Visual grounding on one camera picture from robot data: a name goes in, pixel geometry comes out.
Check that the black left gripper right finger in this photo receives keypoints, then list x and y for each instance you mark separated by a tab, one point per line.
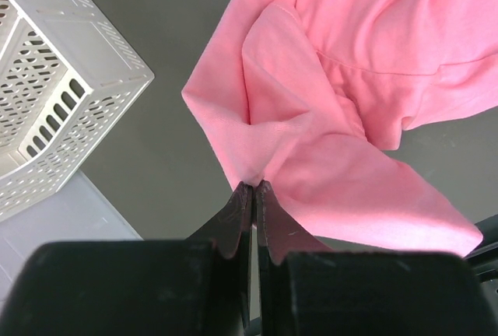
306	288

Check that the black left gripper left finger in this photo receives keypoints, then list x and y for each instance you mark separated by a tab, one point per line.
196	286

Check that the pink t shirt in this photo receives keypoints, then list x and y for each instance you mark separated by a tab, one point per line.
310	95

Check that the white perforated file organizer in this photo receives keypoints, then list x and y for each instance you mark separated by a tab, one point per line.
67	77

